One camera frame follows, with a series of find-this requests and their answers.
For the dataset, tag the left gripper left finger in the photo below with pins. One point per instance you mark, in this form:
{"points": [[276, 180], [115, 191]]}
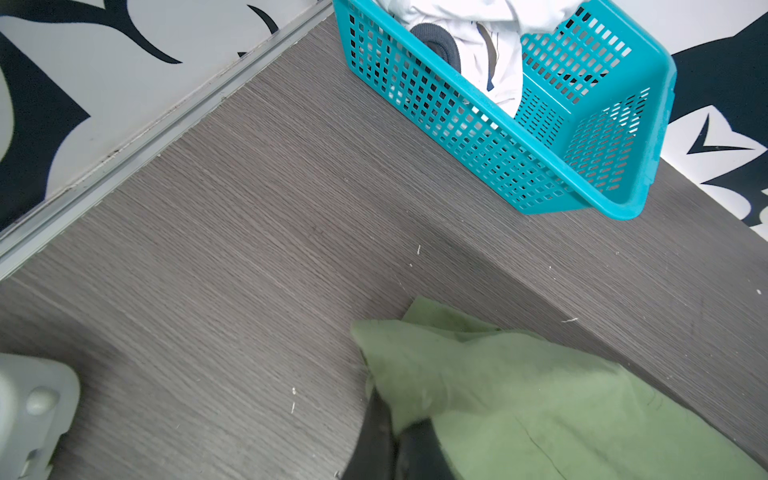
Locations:
{"points": [[374, 456]]}

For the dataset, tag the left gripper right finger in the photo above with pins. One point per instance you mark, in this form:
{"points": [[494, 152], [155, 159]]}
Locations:
{"points": [[420, 456]]}

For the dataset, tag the green tank top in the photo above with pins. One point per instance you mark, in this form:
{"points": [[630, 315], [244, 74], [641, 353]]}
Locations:
{"points": [[509, 404]]}

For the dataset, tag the white grey tank top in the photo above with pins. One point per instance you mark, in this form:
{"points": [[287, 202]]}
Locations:
{"points": [[481, 39]]}

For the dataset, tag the white round plastic object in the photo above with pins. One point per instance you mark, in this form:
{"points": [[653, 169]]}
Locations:
{"points": [[39, 399]]}

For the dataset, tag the teal plastic basket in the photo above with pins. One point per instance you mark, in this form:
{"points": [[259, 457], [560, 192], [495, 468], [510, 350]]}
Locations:
{"points": [[596, 101]]}

